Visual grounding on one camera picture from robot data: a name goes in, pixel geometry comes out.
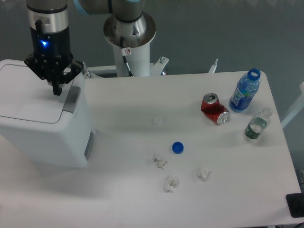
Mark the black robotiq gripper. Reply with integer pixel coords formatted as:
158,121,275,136
24,27,84,95

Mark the white trash can with lid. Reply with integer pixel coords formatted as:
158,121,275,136
0,60,95,168

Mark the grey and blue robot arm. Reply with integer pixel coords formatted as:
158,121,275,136
24,0,156,95

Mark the white translucent bottle cap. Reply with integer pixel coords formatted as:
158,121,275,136
152,116,165,125

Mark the blue bottle cap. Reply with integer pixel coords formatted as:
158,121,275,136
172,142,184,154

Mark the crushed red soda can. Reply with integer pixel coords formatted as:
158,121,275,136
201,93,230,125

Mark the crumpled white tissue left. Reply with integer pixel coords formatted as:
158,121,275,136
153,154,168,170

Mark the crumpled white tissue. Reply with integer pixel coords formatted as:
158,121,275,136
196,167,211,181
163,175,180,193
153,154,168,170

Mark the crumpled white tissue bottom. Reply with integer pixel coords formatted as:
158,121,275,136
163,175,180,193

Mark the crumpled white tissue right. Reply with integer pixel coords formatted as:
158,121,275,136
196,167,211,181

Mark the blue plastic drink bottle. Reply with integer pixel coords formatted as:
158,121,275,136
229,68,261,113

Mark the clear bottle with green label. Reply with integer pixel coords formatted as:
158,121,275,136
244,107,273,140

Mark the black device at table edge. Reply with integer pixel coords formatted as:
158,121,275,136
286,193,304,218

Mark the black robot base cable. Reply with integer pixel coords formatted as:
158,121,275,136
120,36,135,77

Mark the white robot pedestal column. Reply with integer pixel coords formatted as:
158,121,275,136
112,43,150,77

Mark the white frame at right edge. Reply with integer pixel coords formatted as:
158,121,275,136
281,82,304,129

